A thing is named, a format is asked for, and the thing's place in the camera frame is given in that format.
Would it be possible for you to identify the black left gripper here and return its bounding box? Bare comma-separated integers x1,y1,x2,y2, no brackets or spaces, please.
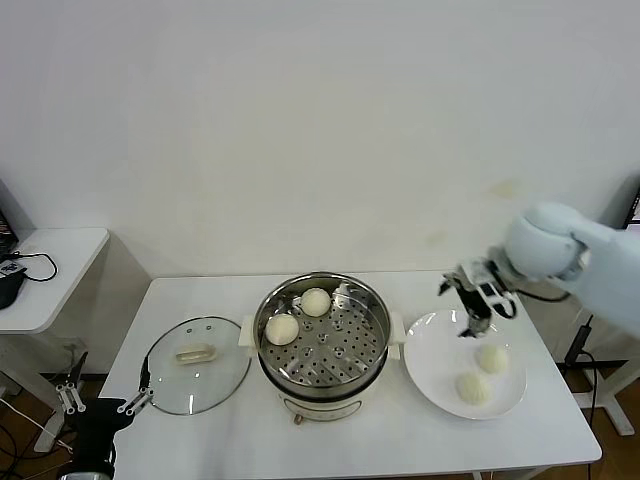
54,351,155,472

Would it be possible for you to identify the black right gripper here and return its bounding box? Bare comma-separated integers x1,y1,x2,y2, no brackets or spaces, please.
438,273,517,339

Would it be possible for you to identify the white steamed baozi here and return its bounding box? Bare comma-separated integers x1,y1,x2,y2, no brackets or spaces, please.
300,287,332,318
474,344,510,375
265,313,300,346
454,372,492,405

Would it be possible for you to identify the round glass pot lid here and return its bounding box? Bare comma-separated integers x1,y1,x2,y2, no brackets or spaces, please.
141,315,253,416

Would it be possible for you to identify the perforated stainless steamer basket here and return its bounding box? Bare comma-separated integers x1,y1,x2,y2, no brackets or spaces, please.
240,272,407,389

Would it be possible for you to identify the round white plate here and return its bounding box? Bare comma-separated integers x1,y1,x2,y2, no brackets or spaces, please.
403,309,529,421

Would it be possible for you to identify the black computer mouse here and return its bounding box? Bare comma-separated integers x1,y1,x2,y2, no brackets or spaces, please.
0,269,29,310

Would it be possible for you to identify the white side table with label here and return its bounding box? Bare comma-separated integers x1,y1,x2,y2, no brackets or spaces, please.
569,309,640,441

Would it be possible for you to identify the black laptop with pink screen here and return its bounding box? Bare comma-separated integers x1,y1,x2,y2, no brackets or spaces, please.
0,178,20,261

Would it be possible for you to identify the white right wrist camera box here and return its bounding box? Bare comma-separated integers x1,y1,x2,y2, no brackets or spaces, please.
457,258,494,284

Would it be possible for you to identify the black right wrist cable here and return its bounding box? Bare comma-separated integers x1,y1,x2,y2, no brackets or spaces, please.
517,289,572,304

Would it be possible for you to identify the white floor cable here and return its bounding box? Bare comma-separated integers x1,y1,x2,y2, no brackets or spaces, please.
0,397,66,446

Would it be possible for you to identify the black looped mouse cable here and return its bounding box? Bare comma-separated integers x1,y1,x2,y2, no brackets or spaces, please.
4,251,59,283

